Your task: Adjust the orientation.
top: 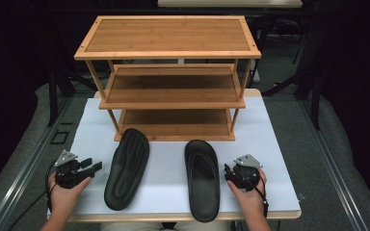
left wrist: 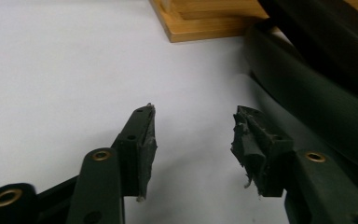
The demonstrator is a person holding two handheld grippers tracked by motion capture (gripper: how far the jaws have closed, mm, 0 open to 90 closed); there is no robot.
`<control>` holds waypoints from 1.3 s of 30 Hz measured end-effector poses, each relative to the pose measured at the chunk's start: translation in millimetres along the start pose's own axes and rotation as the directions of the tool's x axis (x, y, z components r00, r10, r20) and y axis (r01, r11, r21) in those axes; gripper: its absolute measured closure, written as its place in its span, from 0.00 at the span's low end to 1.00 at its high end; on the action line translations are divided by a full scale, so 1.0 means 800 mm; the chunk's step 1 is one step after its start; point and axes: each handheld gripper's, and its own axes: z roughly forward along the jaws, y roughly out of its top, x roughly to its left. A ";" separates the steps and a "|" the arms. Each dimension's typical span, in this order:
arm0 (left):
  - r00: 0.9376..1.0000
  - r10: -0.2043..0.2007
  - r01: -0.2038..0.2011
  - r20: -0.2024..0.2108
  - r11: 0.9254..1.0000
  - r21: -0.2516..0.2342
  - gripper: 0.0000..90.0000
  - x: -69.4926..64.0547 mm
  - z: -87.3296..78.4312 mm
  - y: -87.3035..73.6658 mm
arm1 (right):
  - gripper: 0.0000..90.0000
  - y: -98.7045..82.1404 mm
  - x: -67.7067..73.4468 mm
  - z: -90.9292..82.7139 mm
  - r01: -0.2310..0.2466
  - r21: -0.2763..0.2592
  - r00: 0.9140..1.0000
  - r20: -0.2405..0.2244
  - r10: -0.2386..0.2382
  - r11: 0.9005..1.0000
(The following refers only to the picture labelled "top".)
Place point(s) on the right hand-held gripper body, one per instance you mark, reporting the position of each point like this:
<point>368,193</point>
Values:
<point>247,174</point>

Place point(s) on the person's right hand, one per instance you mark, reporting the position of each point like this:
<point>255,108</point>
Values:
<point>250,200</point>

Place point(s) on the black metal stand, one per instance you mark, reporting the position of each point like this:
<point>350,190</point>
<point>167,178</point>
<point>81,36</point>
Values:
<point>314,96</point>
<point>53,96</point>

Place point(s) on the person's left hand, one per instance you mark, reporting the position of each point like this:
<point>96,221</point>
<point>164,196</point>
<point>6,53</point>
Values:
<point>65,199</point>

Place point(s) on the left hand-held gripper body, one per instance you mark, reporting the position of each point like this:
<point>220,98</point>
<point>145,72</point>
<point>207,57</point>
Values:
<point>69,173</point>

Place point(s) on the white table mat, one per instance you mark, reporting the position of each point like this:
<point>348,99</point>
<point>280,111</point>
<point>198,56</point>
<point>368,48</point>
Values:
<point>167,154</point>

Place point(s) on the black floor socket frame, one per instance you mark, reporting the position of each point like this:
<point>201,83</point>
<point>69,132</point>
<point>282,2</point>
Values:
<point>59,137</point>

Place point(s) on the wooden three-tier shoe rack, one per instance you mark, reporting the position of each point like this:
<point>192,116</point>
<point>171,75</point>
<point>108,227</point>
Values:
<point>167,35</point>

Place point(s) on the black slipper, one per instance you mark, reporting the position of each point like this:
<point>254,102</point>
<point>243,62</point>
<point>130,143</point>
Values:
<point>202,179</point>
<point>126,170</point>

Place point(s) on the metal floor rail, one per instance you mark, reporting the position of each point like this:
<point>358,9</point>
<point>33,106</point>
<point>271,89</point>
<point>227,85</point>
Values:
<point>330,160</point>
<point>22,173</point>

